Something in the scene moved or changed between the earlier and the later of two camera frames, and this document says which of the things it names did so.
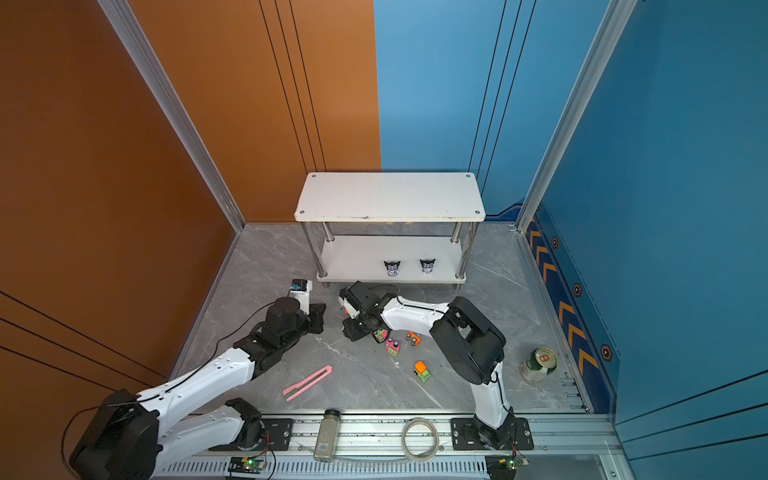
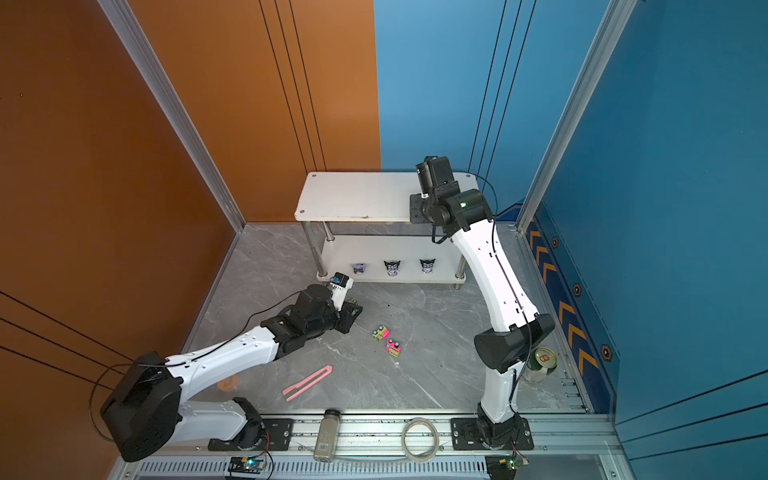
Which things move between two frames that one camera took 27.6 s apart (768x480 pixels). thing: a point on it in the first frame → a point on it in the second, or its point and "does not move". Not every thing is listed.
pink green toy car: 392,346 does not move
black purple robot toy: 427,266 does not move
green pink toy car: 381,335 does not move
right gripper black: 350,332 → 415,205
